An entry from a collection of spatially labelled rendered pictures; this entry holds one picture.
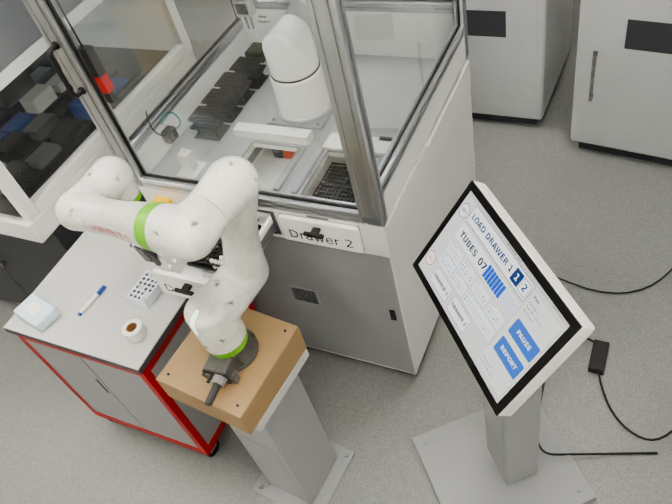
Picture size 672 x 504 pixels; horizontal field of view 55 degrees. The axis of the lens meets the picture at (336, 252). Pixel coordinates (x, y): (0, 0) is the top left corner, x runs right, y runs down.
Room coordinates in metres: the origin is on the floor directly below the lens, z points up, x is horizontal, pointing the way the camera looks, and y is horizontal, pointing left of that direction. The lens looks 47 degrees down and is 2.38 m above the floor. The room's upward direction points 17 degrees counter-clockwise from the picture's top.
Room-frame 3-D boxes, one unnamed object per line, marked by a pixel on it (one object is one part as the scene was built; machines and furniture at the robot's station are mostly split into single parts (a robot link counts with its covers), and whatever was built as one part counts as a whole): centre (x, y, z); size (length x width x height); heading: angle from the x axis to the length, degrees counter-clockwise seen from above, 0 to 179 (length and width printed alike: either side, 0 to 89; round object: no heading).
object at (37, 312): (1.66, 1.08, 0.78); 0.15 x 0.10 x 0.04; 42
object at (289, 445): (1.17, 0.37, 0.38); 0.30 x 0.30 x 0.76; 48
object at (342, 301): (2.08, -0.04, 0.40); 1.03 x 0.95 x 0.80; 54
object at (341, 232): (1.53, 0.03, 0.87); 0.29 x 0.02 x 0.11; 54
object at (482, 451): (0.96, -0.34, 0.51); 0.50 x 0.45 x 1.02; 95
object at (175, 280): (1.46, 0.47, 0.87); 0.29 x 0.02 x 0.11; 54
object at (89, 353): (1.71, 0.79, 0.38); 0.62 x 0.58 x 0.76; 54
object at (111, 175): (1.45, 0.52, 1.36); 0.13 x 0.11 x 0.14; 136
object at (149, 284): (1.61, 0.67, 0.78); 0.12 x 0.08 x 0.04; 142
